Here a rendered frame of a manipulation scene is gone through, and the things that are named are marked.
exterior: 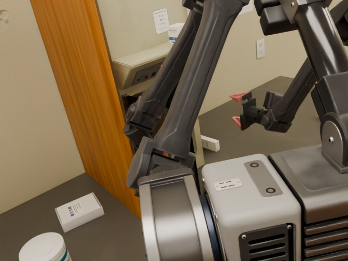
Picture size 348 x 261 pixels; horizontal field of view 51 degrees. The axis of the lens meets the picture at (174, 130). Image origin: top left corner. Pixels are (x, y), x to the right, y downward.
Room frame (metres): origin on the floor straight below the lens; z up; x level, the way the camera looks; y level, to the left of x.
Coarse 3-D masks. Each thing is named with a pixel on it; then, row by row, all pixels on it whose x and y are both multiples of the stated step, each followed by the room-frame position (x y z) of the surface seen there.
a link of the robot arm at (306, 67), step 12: (300, 72) 1.02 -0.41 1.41; (312, 72) 0.98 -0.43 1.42; (300, 84) 1.00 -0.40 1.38; (312, 84) 1.00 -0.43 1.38; (288, 96) 1.04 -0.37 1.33; (300, 96) 1.01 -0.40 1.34; (276, 108) 1.07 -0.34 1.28; (288, 108) 1.03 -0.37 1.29; (276, 120) 1.05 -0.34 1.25; (288, 120) 1.04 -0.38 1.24
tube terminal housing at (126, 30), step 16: (96, 0) 1.17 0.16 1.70; (112, 0) 1.20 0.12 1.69; (128, 0) 1.23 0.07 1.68; (144, 0) 1.26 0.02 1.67; (160, 0) 1.30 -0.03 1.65; (176, 0) 1.33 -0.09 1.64; (112, 16) 1.19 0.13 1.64; (128, 16) 1.22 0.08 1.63; (144, 16) 1.26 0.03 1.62; (176, 16) 1.33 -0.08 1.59; (112, 32) 1.19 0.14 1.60; (128, 32) 1.22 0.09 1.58; (144, 32) 1.25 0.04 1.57; (112, 48) 1.18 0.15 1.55; (128, 48) 1.21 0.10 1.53; (144, 48) 1.24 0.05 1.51; (112, 64) 1.17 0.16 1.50
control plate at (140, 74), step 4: (156, 64) 1.15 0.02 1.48; (160, 64) 1.17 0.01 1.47; (144, 68) 1.13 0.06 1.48; (148, 68) 1.14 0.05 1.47; (152, 68) 1.16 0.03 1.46; (156, 68) 1.18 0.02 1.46; (140, 72) 1.13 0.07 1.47; (144, 72) 1.15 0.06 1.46; (148, 72) 1.16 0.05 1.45; (152, 72) 1.18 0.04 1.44; (156, 72) 1.20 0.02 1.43; (136, 76) 1.13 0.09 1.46; (140, 76) 1.15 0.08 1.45; (144, 76) 1.17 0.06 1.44; (148, 76) 1.18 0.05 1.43; (152, 76) 1.20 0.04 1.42; (136, 80) 1.15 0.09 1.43; (140, 80) 1.17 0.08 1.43; (144, 80) 1.19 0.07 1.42; (132, 84) 1.16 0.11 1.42
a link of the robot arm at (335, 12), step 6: (336, 6) 0.95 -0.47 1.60; (342, 6) 0.92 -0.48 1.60; (330, 12) 0.97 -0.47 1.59; (336, 12) 0.94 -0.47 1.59; (342, 12) 0.91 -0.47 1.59; (336, 18) 0.93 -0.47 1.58; (342, 18) 0.94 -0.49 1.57; (336, 24) 0.93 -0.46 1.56; (342, 24) 0.93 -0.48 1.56; (342, 30) 0.93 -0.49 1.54; (342, 36) 0.95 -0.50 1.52
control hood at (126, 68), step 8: (152, 48) 1.24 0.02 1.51; (160, 48) 1.22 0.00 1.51; (168, 48) 1.20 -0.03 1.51; (128, 56) 1.18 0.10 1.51; (136, 56) 1.17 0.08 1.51; (144, 56) 1.15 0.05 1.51; (152, 56) 1.13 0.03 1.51; (160, 56) 1.14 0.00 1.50; (120, 64) 1.13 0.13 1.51; (128, 64) 1.09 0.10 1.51; (136, 64) 1.09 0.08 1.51; (144, 64) 1.11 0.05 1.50; (152, 64) 1.14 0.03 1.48; (120, 72) 1.14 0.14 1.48; (128, 72) 1.09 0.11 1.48; (136, 72) 1.12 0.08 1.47; (120, 80) 1.15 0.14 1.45; (128, 80) 1.12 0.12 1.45; (120, 88) 1.16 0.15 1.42
